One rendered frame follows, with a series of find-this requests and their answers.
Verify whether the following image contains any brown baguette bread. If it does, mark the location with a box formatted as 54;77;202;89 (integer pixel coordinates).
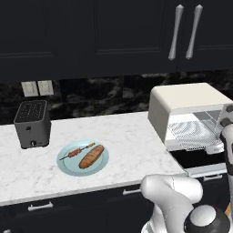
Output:
78;145;106;169

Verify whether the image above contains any kebab skewer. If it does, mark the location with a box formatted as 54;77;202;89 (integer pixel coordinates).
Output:
58;142;96;161

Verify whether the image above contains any white toaster oven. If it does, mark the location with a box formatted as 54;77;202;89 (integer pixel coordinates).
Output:
147;82;233;155

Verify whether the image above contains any black toaster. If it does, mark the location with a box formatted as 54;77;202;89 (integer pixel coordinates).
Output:
13;99;52;150

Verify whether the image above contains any black cupboard door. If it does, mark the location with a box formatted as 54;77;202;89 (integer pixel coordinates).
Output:
177;0;233;73
72;0;180;78
0;0;74;84

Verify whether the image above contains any light blue plate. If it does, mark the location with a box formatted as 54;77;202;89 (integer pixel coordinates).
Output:
56;139;110;177

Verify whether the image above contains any black drawer front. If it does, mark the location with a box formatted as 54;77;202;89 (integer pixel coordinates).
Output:
0;190;109;233
106;180;157;233

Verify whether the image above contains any metal wire oven rack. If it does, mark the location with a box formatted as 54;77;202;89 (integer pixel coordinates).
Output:
167;110;226;151

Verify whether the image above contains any silver drawer handle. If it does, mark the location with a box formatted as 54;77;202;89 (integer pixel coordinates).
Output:
202;174;224;182
27;201;55;212
122;187;142;197

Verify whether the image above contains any white wall outlet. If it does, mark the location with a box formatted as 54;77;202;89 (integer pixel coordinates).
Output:
36;79;55;96
21;80;39;98

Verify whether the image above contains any silver cupboard handle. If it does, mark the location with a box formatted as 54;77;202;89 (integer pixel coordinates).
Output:
167;4;185;61
185;4;204;60

